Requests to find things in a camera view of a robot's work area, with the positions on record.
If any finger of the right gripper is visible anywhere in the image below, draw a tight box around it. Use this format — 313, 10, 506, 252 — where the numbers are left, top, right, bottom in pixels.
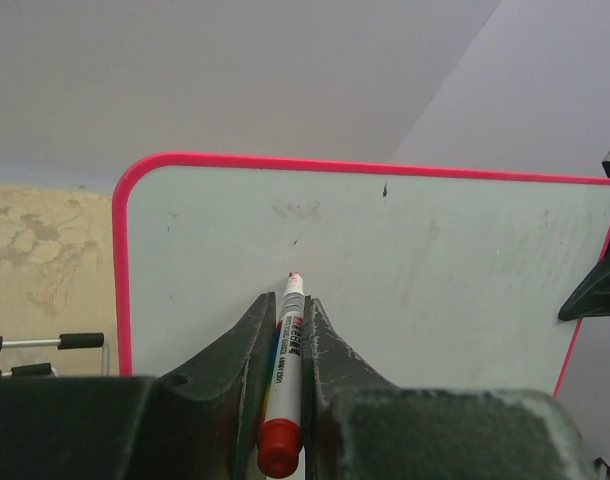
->
558, 253, 610, 321

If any wire whiteboard stand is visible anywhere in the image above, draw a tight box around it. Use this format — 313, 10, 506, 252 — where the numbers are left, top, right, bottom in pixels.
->
0, 332, 111, 379

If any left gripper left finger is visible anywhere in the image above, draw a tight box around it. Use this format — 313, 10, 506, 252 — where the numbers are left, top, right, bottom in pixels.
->
0, 293, 276, 479

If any red white marker pen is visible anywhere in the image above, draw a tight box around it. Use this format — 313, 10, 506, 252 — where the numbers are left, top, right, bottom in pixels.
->
257, 272, 305, 479

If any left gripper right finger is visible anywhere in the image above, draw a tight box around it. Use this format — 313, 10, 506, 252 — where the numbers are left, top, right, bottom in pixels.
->
302, 298, 595, 479

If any pink framed whiteboard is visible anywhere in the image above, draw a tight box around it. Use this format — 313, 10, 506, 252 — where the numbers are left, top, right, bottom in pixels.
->
112, 152, 610, 394

